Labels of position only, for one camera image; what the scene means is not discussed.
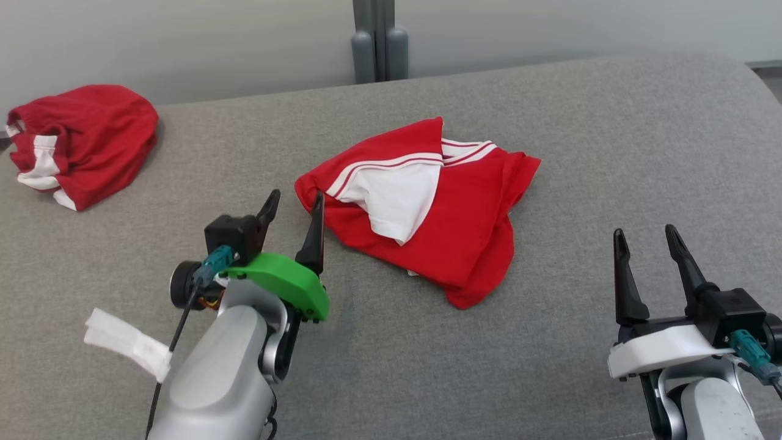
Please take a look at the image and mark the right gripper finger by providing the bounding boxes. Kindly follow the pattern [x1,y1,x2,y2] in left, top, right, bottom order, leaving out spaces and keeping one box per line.
[665,224,720,317]
[613,229,651,326]

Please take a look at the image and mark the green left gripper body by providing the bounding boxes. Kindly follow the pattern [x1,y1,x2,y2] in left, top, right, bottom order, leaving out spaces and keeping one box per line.
[226,252,331,323]

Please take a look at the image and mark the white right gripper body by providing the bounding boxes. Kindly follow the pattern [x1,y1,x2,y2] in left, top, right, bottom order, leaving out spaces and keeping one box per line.
[607,323,736,381]

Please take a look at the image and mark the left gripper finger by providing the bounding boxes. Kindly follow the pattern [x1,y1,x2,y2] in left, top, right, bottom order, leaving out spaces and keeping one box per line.
[296,191,326,275]
[255,189,282,245]

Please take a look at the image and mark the red white basketball jersey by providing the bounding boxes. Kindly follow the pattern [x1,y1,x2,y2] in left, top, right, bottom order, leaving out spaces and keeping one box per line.
[294,116,542,310]

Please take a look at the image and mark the red shorts white stripes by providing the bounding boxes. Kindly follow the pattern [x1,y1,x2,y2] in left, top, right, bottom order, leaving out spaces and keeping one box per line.
[5,84,159,212]

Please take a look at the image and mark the grey fabric sofa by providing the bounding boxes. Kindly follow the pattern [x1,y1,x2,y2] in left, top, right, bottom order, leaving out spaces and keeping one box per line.
[0,52,782,440]

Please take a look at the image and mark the white tape tag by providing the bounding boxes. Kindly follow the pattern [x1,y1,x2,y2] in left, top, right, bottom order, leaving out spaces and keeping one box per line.
[84,307,174,384]

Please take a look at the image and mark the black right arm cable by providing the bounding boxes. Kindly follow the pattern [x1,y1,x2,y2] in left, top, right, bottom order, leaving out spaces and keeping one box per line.
[729,329,782,401]

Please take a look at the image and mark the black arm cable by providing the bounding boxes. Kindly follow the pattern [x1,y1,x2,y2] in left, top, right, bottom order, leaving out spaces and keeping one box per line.
[145,244,240,440]
[729,329,782,401]

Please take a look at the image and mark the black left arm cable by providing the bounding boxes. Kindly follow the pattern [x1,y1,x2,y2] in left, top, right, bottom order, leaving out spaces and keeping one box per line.
[145,244,240,440]

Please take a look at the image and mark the grey vertical post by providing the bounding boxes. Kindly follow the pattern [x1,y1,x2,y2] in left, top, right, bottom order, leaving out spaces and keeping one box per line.
[351,0,409,84]

